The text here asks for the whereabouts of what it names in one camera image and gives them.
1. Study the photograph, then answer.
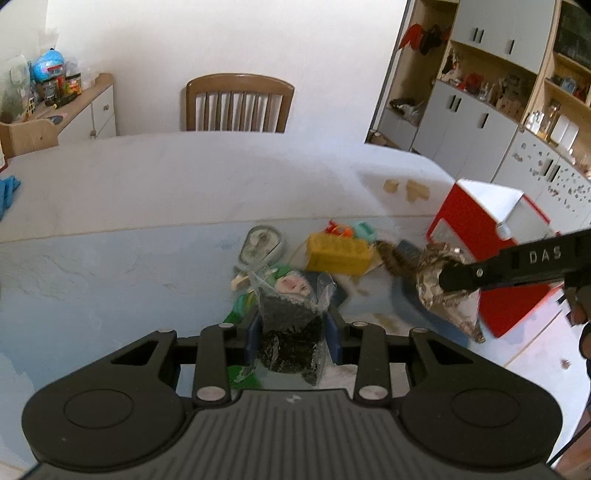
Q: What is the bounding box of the foil bag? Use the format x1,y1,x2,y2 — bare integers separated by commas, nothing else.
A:
414,242,486,344

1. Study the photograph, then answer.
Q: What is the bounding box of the white wall cupboard unit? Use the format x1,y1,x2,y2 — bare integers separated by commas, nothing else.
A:
367,0,591,232

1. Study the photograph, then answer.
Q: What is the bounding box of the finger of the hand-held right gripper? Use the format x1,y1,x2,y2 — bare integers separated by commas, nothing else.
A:
438,230,591,296

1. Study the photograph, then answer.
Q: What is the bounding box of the red hanging garment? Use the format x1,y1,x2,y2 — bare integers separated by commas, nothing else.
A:
399,23,423,49

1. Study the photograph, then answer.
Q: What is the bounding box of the blue cloth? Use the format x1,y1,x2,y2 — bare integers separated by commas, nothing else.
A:
0,174,21,217

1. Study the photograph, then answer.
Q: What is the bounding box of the blue printed table mat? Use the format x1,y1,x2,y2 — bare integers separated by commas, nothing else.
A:
0,217,490,407

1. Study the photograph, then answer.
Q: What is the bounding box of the clear bag of black contents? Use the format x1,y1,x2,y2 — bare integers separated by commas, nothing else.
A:
249,270,338,386

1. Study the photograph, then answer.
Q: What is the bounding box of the brown fuzzy plush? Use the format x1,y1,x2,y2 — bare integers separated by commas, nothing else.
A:
374,239,423,280

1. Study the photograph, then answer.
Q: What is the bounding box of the white sideboard with wooden top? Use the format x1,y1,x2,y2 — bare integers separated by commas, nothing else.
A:
28,73,117,146

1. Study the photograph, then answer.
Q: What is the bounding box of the blue globe toy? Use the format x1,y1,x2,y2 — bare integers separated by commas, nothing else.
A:
31,48,65,84

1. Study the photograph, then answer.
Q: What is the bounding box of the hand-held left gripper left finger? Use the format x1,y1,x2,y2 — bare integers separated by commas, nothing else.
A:
111,318,262,407

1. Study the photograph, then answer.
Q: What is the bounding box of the wooden chair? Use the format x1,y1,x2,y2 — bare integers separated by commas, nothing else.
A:
185,74,295,134

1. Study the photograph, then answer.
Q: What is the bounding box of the yellow plastic box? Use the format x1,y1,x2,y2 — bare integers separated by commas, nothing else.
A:
305,232,372,277

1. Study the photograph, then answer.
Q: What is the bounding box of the red and white cardboard box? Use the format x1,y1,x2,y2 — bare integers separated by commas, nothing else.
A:
426,179,571,339

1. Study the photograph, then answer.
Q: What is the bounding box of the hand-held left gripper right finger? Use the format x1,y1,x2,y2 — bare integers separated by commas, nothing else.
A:
324,313,467,402

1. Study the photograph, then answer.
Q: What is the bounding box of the clear bag of plants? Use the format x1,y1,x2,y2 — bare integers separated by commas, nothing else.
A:
0,55,35,123

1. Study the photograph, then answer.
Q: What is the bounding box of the green white printed packet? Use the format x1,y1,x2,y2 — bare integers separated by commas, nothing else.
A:
224,263,349,324

